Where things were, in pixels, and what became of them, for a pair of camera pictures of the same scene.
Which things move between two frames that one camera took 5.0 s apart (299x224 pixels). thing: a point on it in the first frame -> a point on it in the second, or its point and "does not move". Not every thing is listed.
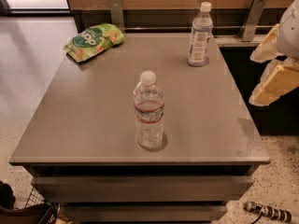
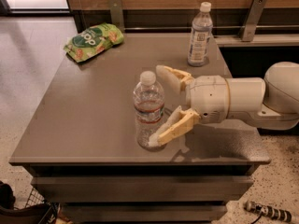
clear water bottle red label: x=149 y=104 does not move
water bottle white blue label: x=200 y=35 does not move
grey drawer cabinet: x=81 y=151 does not move
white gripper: x=290 y=32 -> x=207 y=97
